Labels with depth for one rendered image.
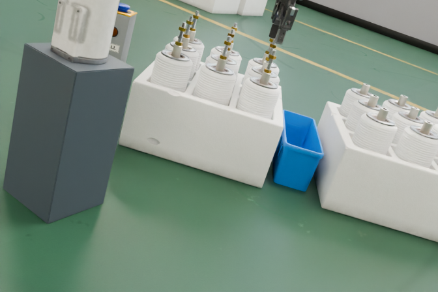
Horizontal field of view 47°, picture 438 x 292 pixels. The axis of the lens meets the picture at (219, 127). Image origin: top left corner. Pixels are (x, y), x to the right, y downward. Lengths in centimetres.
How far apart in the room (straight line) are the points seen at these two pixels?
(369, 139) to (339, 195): 16
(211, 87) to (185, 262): 48
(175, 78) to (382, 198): 61
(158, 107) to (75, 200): 38
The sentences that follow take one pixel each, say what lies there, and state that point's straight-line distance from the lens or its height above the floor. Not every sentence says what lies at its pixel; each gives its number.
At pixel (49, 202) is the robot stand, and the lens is 97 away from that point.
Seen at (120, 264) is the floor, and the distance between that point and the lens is 93.
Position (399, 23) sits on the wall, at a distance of 632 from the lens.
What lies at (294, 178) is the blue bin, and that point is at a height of 3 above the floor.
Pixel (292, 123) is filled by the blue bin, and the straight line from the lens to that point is 162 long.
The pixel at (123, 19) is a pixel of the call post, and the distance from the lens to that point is 134.
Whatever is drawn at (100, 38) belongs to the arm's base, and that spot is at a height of 35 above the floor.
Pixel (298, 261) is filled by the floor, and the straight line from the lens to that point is 110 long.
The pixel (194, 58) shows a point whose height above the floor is 24.
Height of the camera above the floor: 57
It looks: 20 degrees down
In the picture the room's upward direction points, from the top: 17 degrees clockwise
